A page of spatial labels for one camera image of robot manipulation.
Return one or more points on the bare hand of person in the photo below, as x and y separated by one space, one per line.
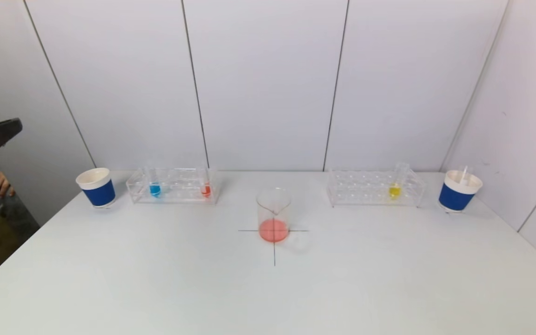
2 184

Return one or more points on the blue pigment test tube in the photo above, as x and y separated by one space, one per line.
155 190

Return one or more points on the red pigment test tube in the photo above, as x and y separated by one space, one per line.
463 174
206 190

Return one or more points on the clear acrylic test tube rack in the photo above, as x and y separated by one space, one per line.
179 188
370 188

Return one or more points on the clear glass beaker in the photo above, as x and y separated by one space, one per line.
273 228

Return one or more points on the yellow pigment test tube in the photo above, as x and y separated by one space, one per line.
394 190

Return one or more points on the blue white paper cup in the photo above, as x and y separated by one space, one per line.
456 197
98 193

